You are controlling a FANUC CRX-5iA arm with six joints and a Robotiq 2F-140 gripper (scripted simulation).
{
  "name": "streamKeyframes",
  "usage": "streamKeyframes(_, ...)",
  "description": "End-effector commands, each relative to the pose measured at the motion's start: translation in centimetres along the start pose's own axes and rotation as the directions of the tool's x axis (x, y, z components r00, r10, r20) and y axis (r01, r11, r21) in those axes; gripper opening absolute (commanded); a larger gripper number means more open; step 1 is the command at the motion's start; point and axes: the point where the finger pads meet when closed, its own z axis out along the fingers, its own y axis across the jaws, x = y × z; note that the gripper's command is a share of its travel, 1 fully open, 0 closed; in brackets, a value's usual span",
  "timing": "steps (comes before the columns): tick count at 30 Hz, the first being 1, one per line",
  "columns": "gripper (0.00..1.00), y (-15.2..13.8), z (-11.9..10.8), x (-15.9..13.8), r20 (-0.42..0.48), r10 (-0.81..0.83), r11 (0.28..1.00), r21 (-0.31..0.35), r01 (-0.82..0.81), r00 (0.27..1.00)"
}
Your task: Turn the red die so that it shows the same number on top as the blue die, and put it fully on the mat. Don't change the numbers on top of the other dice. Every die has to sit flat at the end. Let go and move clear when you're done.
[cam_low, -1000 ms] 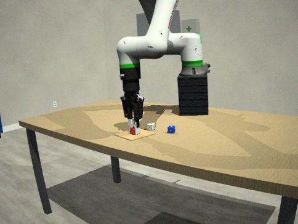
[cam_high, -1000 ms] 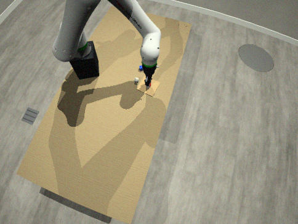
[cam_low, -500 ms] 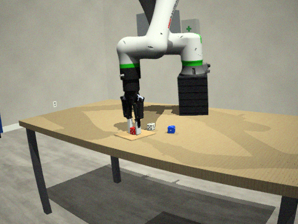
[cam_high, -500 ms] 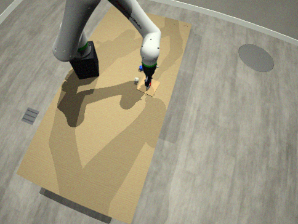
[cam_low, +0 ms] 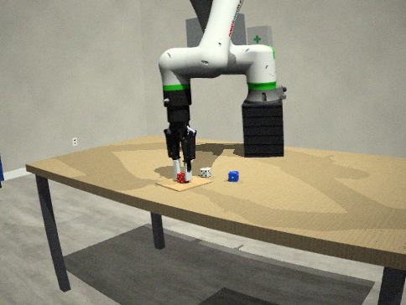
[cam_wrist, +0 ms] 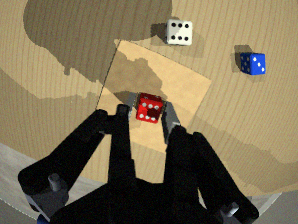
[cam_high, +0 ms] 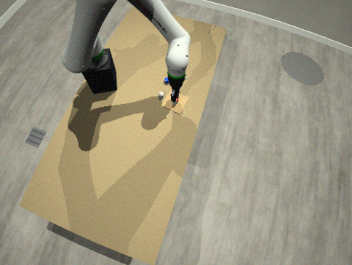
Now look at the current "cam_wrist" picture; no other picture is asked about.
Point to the blue die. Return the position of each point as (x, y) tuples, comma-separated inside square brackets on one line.
[(253, 63)]

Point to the red die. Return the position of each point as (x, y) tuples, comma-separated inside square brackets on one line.
[(149, 108)]

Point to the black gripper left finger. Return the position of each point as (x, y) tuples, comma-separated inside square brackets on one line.
[(44, 183)]

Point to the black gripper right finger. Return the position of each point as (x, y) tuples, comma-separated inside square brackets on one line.
[(220, 194)]

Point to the tan square mat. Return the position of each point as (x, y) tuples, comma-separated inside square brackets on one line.
[(137, 69)]

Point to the white die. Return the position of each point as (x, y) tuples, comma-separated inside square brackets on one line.
[(178, 32)]

